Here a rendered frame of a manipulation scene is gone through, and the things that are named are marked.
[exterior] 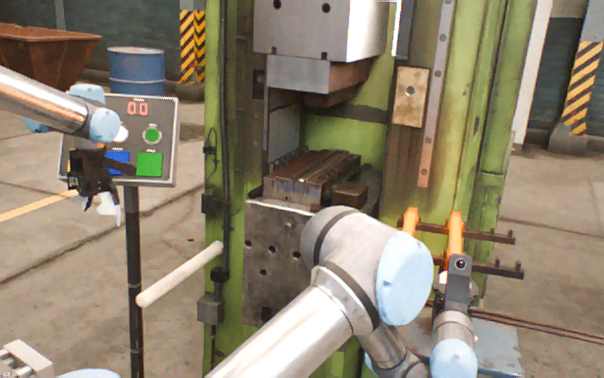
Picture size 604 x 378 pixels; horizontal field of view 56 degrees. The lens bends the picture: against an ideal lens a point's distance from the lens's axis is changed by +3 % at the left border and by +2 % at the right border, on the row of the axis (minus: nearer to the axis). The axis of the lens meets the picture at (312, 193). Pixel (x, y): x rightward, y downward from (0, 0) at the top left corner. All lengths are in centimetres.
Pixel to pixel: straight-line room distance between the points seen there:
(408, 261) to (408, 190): 107
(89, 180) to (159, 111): 45
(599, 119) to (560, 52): 91
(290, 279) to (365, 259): 109
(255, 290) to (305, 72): 73
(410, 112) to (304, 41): 38
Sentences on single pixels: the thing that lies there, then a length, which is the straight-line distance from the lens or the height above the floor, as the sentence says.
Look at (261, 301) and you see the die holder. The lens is 190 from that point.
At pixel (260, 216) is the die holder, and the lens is 178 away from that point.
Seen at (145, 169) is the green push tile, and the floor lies 100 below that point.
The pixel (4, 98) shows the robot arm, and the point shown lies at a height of 131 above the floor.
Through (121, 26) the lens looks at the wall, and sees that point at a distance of 969.
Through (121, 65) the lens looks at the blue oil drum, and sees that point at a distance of 625.
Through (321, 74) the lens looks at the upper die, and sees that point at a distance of 166.
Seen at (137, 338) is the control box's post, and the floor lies 31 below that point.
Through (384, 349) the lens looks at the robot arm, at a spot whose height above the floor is 93.
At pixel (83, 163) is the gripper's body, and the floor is 110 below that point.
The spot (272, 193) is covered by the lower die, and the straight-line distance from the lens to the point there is 180.
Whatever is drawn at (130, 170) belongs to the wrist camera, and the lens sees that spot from 159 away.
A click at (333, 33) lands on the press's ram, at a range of 164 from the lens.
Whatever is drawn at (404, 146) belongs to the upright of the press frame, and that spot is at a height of 112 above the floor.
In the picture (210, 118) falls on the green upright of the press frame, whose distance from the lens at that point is 202.
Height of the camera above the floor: 153
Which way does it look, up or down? 19 degrees down
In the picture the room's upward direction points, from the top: 4 degrees clockwise
